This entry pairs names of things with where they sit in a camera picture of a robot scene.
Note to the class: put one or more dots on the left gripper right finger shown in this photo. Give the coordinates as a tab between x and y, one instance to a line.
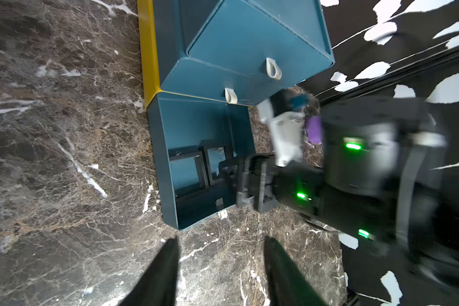
287	285

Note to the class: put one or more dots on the teal three-drawer cabinet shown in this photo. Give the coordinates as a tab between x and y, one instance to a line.
204	64

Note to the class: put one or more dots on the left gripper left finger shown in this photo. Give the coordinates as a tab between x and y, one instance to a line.
158	284

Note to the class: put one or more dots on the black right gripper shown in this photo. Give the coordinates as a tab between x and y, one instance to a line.
257	181

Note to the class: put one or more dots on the purple wedge-shaped object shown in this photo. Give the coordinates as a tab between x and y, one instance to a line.
313	129

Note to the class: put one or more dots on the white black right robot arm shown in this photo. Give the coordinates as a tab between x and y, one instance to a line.
380	180

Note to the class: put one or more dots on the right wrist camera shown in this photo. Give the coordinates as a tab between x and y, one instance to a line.
283	114

